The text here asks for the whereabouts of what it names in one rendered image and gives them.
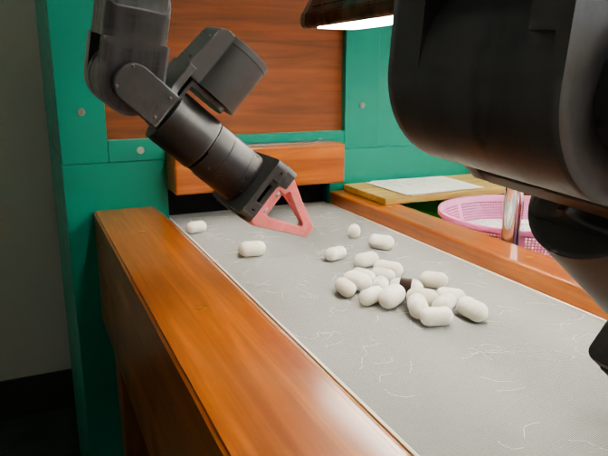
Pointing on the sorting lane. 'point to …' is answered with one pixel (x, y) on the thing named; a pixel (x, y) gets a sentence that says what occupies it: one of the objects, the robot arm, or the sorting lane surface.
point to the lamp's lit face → (362, 23)
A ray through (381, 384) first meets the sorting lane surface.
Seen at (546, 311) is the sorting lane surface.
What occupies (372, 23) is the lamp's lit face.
